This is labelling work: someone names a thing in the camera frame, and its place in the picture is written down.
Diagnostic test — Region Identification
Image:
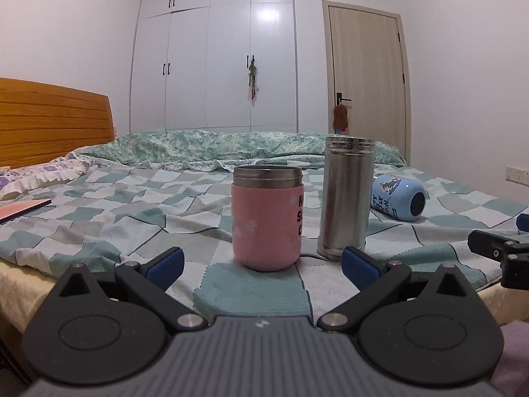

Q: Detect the wooden headboard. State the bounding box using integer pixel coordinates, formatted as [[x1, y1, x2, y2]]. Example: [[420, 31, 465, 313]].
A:
[[0, 77, 115, 170]]

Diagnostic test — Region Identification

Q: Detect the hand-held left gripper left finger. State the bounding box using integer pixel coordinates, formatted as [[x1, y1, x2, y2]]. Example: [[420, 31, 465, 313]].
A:
[[50, 247, 209, 333]]

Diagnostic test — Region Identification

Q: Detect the beige mattress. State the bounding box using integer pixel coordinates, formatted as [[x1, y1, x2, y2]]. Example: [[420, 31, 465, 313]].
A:
[[0, 261, 529, 340]]

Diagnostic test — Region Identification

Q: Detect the beige door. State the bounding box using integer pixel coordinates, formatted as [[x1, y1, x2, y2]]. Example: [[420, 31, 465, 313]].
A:
[[322, 0, 412, 164]]

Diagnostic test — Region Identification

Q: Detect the tall stainless steel cup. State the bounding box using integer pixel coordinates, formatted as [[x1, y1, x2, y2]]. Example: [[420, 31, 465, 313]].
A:
[[317, 136, 376, 262]]

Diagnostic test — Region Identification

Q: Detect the white wall socket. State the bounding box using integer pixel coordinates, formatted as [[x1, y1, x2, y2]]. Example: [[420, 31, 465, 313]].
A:
[[505, 165, 529, 185]]

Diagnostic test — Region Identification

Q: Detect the checked bed blanket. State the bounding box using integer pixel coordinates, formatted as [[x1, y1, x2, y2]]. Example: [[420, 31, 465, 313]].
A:
[[0, 155, 529, 319]]

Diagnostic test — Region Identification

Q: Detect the red book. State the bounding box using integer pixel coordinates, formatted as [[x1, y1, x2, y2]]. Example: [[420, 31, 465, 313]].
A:
[[0, 198, 52, 225]]

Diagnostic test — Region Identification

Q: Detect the person's pink clothing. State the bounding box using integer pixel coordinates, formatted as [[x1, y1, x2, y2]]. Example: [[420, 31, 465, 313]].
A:
[[492, 320, 529, 393]]

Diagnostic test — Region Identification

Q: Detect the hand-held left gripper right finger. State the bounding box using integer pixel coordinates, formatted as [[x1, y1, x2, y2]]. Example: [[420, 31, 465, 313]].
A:
[[316, 246, 480, 333]]

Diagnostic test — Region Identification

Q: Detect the pink cup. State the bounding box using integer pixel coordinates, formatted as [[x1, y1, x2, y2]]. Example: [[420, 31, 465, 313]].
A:
[[231, 165, 304, 273]]

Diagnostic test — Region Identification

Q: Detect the green hanging ornament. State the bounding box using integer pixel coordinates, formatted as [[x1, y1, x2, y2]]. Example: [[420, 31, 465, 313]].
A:
[[247, 61, 259, 101]]

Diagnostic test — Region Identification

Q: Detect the green floral quilt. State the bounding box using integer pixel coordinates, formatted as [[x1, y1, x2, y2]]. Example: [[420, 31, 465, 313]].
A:
[[72, 129, 408, 172]]

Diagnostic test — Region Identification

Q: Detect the white wardrobe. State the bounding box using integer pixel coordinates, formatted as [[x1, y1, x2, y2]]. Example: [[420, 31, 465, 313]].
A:
[[129, 0, 299, 134]]

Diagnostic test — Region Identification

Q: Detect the blue printed cup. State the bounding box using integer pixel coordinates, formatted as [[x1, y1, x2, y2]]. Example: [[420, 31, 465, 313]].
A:
[[369, 174, 427, 222]]

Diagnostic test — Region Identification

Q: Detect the brown hanging pouch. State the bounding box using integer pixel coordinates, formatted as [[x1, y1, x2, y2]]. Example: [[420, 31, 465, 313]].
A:
[[333, 103, 350, 135]]

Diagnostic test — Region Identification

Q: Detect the purple floral pillow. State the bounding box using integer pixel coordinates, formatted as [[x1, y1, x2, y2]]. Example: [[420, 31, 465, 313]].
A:
[[0, 158, 94, 201]]

